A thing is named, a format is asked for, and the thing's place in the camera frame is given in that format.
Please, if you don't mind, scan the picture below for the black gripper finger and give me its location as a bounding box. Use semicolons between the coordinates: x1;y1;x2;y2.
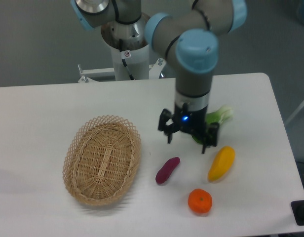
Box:
200;122;219;154
158;109;178;144

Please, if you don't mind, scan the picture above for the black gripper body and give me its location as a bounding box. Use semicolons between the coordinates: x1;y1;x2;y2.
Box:
172;105;207;138

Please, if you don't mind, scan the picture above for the purple sweet potato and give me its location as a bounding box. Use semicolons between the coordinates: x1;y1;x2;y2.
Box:
155;157;181;185

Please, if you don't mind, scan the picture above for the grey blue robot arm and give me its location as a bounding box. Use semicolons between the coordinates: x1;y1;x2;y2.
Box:
71;0;247;149

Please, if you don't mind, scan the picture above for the yellow mango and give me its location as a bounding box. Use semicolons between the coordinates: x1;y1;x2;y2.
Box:
207;146;235;182

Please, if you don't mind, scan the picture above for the green bok choy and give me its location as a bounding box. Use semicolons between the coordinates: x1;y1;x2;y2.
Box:
191;104;235;144

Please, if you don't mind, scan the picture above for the orange tangerine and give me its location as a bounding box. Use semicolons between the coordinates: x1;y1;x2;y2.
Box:
188;189;213;214

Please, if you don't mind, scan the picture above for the woven wicker basket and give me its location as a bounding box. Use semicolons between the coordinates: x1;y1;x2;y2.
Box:
63;115;141;206

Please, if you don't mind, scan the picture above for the black device at table edge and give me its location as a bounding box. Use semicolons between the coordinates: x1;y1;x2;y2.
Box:
291;200;304;226

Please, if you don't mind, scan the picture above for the white metal base frame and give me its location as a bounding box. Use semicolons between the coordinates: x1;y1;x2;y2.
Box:
77;58;167;83

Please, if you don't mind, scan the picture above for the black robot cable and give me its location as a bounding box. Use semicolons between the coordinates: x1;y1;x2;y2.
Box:
118;39;135;81

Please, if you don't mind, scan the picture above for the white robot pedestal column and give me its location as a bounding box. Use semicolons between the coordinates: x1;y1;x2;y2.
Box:
101;13;150;81

